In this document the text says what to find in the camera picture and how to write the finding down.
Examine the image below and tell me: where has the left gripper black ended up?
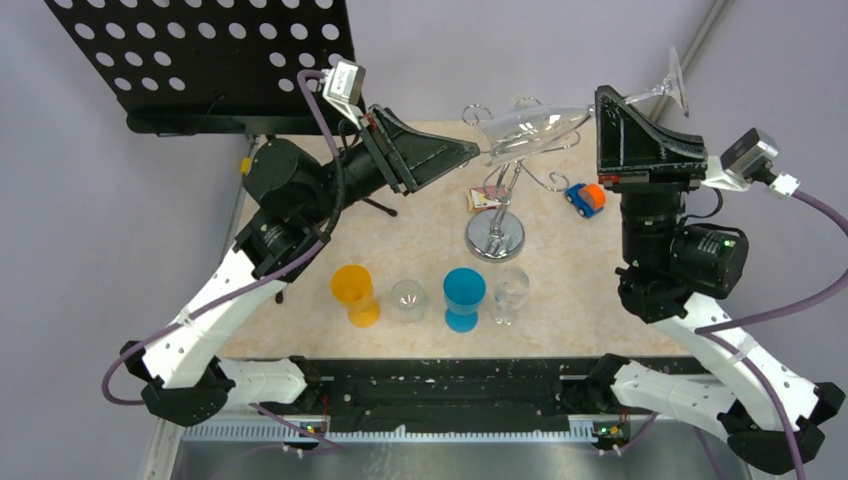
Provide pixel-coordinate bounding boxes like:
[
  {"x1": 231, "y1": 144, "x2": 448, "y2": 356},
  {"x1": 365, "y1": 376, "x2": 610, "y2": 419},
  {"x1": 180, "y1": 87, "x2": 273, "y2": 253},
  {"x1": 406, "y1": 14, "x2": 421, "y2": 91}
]
[{"x1": 302, "y1": 102, "x2": 481, "y2": 224}]

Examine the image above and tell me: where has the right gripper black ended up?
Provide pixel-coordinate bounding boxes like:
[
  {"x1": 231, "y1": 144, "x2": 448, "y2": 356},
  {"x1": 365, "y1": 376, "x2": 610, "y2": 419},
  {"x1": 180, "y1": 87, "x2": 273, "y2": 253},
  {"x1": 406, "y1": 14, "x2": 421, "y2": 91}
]
[{"x1": 595, "y1": 87, "x2": 708, "y2": 272}]

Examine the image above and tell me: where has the clear wine glass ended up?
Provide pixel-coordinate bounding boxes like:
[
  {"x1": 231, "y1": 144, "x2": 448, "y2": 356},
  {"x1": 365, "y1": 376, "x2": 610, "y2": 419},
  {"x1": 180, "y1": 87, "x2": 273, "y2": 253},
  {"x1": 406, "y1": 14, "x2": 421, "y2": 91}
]
[
  {"x1": 390, "y1": 279, "x2": 427, "y2": 323},
  {"x1": 510, "y1": 95, "x2": 541, "y2": 111},
  {"x1": 494, "y1": 267, "x2": 530, "y2": 325},
  {"x1": 477, "y1": 47, "x2": 690, "y2": 168}
]

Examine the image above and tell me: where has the blue wine glass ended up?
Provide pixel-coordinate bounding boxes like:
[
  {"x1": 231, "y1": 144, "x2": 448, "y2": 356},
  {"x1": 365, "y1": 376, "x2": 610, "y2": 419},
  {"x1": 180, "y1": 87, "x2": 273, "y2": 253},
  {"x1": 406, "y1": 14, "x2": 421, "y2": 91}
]
[{"x1": 442, "y1": 267, "x2": 487, "y2": 333}]

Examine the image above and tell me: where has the clear wine glass front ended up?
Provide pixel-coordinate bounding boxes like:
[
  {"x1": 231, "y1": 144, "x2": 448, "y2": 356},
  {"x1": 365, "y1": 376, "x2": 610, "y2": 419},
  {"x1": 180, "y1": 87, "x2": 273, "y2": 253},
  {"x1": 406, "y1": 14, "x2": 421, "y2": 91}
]
[{"x1": 390, "y1": 279, "x2": 427, "y2": 323}]

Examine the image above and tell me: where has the orange wine glass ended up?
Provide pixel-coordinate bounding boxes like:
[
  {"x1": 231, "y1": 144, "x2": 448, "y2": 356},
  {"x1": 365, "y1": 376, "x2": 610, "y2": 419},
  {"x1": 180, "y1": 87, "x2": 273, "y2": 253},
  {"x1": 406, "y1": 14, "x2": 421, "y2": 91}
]
[{"x1": 330, "y1": 264, "x2": 381, "y2": 328}]

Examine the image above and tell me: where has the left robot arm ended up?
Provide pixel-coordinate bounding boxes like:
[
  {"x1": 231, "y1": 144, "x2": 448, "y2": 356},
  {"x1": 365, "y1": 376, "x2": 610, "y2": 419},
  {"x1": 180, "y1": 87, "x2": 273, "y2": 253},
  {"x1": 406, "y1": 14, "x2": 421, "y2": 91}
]
[{"x1": 119, "y1": 105, "x2": 480, "y2": 427}]

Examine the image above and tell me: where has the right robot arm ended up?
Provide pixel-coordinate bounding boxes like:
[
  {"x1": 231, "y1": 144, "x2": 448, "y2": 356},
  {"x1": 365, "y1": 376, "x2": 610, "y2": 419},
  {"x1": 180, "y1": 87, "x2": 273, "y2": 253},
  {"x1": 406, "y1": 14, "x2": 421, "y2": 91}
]
[{"x1": 586, "y1": 85, "x2": 847, "y2": 478}]

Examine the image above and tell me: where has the blue and orange toy car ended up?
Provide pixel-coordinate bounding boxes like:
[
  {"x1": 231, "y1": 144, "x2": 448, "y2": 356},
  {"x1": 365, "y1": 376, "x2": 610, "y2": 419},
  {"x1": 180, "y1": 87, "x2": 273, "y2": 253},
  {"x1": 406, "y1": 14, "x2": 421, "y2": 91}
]
[{"x1": 564, "y1": 183, "x2": 606, "y2": 218}]

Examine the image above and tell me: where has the small red white box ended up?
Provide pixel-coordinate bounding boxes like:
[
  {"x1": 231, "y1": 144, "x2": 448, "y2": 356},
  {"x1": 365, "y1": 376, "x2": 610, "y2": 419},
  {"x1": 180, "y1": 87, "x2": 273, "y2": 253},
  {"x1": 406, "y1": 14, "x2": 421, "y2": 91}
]
[{"x1": 466, "y1": 186, "x2": 510, "y2": 213}]

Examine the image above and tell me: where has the aluminium corner profile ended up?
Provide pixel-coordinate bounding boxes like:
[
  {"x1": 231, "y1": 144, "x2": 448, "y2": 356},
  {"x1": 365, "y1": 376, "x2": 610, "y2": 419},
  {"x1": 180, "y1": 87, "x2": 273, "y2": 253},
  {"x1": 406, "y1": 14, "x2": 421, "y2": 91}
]
[{"x1": 666, "y1": 0, "x2": 735, "y2": 91}]

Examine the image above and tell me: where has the yellow clip left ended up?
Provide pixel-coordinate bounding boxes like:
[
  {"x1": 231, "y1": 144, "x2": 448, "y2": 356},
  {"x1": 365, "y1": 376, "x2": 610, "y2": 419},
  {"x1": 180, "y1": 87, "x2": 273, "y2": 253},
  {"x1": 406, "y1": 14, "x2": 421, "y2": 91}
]
[{"x1": 239, "y1": 157, "x2": 252, "y2": 176}]

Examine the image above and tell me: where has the black perforated music stand desk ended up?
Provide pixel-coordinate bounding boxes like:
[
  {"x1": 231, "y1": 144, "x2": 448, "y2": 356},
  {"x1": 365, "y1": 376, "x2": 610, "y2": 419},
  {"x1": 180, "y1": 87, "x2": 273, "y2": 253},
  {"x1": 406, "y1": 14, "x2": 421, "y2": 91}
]
[{"x1": 48, "y1": 1, "x2": 355, "y2": 136}]

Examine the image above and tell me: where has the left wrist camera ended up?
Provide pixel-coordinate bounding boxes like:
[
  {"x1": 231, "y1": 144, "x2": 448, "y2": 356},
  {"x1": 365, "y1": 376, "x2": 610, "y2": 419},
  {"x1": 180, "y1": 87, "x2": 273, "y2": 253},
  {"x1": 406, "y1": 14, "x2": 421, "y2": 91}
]
[{"x1": 321, "y1": 58, "x2": 366, "y2": 130}]

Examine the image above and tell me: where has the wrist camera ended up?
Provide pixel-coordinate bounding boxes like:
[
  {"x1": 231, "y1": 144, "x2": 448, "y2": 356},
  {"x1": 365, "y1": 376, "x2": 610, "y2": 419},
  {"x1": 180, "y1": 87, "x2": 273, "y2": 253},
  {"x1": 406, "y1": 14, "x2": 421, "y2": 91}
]
[
  {"x1": 321, "y1": 58, "x2": 366, "y2": 130},
  {"x1": 701, "y1": 127, "x2": 800, "y2": 198}
]

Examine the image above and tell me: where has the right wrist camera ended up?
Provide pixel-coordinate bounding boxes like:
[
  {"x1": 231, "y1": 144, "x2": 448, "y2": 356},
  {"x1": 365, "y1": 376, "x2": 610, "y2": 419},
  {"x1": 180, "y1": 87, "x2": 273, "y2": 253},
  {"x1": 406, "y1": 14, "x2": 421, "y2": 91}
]
[{"x1": 701, "y1": 127, "x2": 800, "y2": 198}]

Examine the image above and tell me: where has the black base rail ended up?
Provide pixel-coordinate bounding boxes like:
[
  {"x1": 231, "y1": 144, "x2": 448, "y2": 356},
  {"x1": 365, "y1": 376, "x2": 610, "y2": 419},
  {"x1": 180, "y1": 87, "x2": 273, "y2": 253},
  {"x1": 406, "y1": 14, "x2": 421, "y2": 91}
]
[{"x1": 261, "y1": 357, "x2": 623, "y2": 435}]

